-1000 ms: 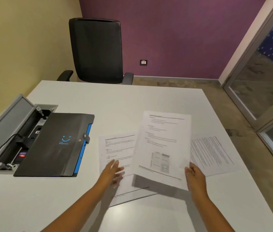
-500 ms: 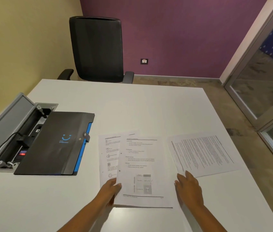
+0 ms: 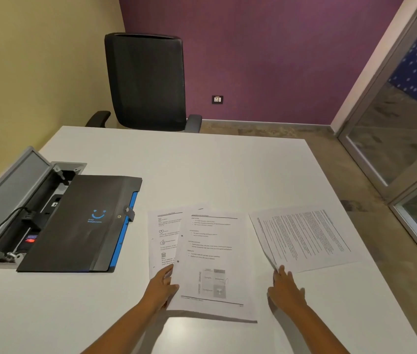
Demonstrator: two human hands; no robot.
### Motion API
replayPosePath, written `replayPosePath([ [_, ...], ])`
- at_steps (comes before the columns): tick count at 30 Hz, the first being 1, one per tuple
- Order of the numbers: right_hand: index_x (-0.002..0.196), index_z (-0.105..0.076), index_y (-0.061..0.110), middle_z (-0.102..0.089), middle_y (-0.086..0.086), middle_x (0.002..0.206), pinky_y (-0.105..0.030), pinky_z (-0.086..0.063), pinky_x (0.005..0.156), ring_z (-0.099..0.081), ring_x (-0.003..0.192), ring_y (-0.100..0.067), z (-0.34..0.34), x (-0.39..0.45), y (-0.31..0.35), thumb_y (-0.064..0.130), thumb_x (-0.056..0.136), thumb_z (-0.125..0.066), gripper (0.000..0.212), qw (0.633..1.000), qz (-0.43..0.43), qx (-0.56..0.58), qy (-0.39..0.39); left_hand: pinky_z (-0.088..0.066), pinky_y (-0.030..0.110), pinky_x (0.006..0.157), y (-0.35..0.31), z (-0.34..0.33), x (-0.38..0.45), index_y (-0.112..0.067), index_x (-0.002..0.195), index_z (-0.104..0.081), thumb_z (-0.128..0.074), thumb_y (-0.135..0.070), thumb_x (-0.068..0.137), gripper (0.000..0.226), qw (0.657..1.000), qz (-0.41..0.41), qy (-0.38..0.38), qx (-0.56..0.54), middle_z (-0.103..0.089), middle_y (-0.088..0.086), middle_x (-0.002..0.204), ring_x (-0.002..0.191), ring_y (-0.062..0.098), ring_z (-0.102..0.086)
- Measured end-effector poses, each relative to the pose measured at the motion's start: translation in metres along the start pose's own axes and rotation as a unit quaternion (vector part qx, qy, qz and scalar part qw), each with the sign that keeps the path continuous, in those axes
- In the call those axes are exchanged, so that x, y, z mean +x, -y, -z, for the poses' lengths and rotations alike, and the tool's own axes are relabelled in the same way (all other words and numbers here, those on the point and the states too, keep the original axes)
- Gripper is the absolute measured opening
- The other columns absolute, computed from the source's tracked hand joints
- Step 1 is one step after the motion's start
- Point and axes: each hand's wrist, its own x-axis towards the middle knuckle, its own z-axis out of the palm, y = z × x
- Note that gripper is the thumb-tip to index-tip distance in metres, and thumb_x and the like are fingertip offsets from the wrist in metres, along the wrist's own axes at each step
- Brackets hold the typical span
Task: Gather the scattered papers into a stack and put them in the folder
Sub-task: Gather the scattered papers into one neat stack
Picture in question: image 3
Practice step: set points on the person's left hand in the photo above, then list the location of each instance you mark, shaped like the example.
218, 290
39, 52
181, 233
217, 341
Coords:
158, 289

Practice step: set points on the person's right hand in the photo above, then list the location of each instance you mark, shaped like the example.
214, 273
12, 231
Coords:
287, 293

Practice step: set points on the person's left thumb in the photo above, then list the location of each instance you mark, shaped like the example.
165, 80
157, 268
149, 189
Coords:
172, 292

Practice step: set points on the person's right thumb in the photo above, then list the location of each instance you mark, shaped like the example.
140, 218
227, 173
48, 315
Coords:
272, 294

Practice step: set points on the printed paper with diagram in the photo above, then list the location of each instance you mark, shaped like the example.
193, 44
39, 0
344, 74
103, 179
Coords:
212, 254

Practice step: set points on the person's left forearm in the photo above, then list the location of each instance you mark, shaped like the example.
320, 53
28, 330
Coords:
120, 329

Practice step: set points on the person's right forearm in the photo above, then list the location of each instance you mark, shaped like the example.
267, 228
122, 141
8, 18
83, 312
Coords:
321, 331

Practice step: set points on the printed paper with icons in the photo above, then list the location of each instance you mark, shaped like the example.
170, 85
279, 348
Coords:
162, 235

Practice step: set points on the printed paper with dense text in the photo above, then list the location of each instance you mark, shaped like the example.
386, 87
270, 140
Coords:
304, 237

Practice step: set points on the black document folder blue edge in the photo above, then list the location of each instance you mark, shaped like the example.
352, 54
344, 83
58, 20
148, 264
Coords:
79, 224

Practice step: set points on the black power adapter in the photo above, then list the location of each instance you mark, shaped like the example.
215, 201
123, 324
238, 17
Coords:
33, 218

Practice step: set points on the black mesh office chair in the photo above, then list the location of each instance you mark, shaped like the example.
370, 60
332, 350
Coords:
145, 81

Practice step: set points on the white wall socket plate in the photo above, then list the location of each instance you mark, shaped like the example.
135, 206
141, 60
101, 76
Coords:
217, 99

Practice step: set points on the glass door with metal frame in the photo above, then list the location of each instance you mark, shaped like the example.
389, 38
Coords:
396, 117

